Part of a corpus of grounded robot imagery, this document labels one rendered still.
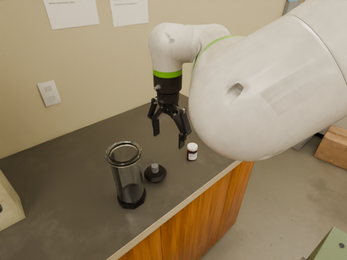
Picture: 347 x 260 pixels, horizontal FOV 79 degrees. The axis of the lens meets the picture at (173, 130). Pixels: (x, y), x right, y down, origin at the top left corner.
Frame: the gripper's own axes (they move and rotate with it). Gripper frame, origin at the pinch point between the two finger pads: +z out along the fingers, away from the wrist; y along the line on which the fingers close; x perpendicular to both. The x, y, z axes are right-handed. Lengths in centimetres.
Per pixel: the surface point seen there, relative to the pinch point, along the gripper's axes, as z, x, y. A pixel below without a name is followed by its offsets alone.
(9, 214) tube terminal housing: 10, -51, -24
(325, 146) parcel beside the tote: 93, 179, 64
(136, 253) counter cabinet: 30.6, -29.9, 8.6
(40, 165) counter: 16, -34, -44
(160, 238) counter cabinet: 33.8, -19.4, 10.8
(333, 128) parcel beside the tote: 83, 202, 66
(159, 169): 11.9, -6.7, 0.4
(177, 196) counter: 15.4, -10.3, 12.2
